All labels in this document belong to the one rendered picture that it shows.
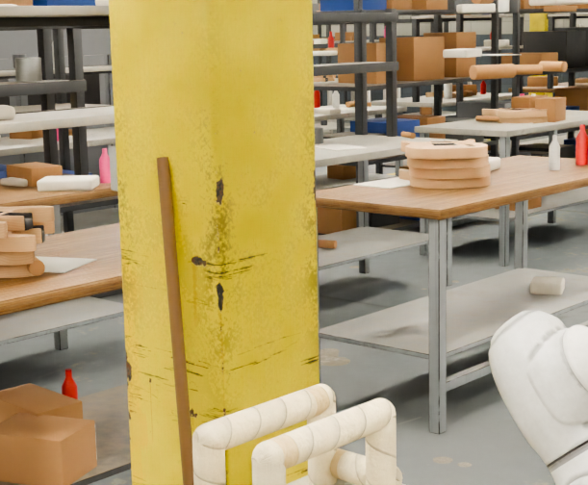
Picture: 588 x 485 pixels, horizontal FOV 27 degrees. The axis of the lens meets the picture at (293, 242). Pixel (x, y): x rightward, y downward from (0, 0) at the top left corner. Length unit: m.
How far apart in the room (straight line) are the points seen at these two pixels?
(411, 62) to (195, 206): 6.98
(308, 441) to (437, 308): 3.56
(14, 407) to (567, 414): 2.68
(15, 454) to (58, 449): 0.14
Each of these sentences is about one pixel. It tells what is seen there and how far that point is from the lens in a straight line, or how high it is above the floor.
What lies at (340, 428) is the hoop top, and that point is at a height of 1.20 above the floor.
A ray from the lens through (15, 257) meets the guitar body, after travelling 3.51.
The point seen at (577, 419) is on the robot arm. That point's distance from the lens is 1.37.
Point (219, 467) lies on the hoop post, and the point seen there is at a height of 1.17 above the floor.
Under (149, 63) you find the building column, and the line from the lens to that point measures 2.23.
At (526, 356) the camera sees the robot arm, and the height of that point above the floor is 1.22.
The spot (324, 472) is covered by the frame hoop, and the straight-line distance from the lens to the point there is 1.33.
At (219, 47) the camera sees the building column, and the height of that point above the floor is 1.56.
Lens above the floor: 1.59
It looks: 10 degrees down
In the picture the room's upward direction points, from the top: 1 degrees counter-clockwise
